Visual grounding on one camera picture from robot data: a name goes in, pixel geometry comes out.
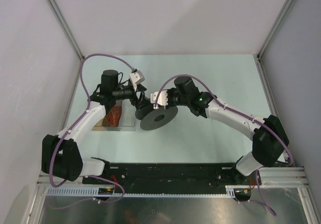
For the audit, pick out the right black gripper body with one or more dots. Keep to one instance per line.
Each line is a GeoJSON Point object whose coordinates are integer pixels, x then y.
{"type": "Point", "coordinates": [174, 99]}

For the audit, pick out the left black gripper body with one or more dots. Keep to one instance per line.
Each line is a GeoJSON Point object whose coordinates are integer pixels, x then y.
{"type": "Point", "coordinates": [125, 92]}

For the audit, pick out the black cable spool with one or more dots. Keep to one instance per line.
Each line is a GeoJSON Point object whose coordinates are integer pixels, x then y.
{"type": "Point", "coordinates": [152, 119]}

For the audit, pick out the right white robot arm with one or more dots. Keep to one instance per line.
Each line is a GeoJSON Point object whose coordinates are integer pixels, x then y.
{"type": "Point", "coordinates": [268, 136]}

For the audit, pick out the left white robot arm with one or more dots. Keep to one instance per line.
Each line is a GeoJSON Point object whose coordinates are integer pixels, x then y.
{"type": "Point", "coordinates": [61, 156]}

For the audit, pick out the clear compartment tray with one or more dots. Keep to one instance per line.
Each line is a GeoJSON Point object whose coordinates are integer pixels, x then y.
{"type": "Point", "coordinates": [120, 118]}

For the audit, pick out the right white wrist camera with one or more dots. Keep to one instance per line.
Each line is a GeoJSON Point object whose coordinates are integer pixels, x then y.
{"type": "Point", "coordinates": [159, 99]}

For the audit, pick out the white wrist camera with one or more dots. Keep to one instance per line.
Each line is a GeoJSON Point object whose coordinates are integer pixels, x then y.
{"type": "Point", "coordinates": [136, 77]}
{"type": "Point", "coordinates": [159, 99]}

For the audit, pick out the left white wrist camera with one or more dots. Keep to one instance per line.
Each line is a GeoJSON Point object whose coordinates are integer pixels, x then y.
{"type": "Point", "coordinates": [136, 77]}

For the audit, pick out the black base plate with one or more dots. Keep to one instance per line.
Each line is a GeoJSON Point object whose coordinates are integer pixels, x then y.
{"type": "Point", "coordinates": [174, 179]}

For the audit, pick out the left aluminium frame post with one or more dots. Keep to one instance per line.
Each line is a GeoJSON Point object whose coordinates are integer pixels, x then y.
{"type": "Point", "coordinates": [65, 27]}

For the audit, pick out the aluminium frame post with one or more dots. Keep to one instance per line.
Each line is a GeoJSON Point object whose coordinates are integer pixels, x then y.
{"type": "Point", "coordinates": [65, 27]}
{"type": "Point", "coordinates": [288, 4]}

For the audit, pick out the aluminium front rail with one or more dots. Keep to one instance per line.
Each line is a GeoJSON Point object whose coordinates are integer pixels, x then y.
{"type": "Point", "coordinates": [284, 177]}

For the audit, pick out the right aluminium frame post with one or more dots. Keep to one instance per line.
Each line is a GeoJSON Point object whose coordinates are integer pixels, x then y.
{"type": "Point", "coordinates": [288, 4]}

